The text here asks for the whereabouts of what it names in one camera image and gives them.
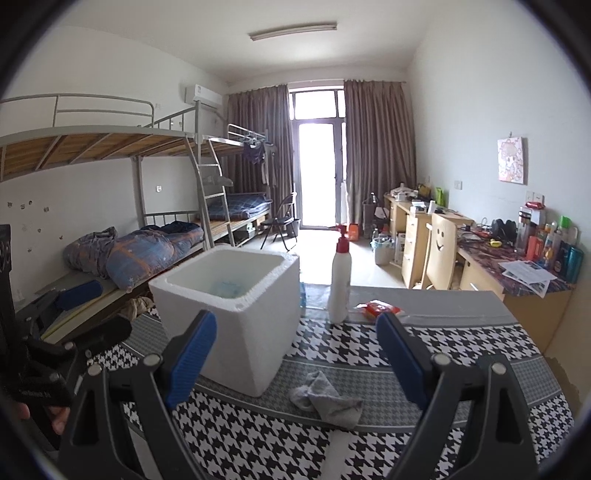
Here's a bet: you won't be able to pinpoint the blue orange quilt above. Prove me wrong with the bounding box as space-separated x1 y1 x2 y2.
63 221 204 292

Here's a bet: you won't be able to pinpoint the white bucket on floor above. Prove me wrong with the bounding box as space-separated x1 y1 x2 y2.
372 234 394 266

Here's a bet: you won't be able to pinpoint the red snack packet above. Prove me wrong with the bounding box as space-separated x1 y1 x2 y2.
355 300 405 321

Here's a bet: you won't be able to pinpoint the anime wall picture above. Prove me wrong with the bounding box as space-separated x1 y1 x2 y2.
497 137 526 185

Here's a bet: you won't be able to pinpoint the blue face mask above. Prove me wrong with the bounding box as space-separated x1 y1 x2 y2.
207 279 246 299

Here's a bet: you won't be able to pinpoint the ceiling tube lamp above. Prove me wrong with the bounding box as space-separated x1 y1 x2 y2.
249 22 339 42

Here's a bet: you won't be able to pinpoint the brown curtain left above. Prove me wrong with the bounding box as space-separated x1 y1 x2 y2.
223 84 294 207

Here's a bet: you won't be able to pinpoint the white air conditioner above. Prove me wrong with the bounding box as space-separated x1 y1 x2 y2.
184 84 223 109

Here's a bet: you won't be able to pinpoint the wooden desk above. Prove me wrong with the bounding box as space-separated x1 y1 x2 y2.
384 194 574 351

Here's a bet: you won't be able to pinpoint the white pump bottle red cap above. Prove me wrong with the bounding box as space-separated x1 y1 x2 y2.
328 224 352 324

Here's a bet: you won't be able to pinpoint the black folding chair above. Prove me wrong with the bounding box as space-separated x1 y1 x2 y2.
260 192 297 252

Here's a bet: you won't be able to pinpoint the grey towel cloth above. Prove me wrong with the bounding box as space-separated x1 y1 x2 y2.
288 371 363 430

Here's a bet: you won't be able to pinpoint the papers on desk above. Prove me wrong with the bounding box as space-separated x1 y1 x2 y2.
499 261 557 298

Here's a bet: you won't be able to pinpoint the brown curtain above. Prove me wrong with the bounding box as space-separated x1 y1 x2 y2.
223 84 294 207
344 80 417 224

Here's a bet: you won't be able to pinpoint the metal bunk bed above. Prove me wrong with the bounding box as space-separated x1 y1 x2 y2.
1 105 249 342

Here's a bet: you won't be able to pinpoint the person's left hand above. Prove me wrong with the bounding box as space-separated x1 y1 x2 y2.
14 402 71 436

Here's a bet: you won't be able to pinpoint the teal bottle on desk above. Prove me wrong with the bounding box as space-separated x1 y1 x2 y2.
565 246 584 284

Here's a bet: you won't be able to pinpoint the wooden chair smiley face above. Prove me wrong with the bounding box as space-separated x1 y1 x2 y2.
421 213 458 290

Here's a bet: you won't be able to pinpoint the white foam box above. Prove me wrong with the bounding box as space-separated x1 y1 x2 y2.
149 245 301 397

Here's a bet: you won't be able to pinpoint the black headphones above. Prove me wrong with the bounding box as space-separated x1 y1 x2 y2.
491 219 517 245

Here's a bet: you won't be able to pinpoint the orange floor item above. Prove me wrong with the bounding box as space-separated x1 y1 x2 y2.
348 223 360 242

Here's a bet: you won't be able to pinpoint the houndstooth table mat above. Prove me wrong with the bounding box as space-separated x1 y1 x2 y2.
87 303 576 480

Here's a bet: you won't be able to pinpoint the brown curtain right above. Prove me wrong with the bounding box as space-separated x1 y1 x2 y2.
344 80 417 224

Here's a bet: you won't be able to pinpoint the blue liquid bottle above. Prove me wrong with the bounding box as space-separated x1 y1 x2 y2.
300 282 307 310

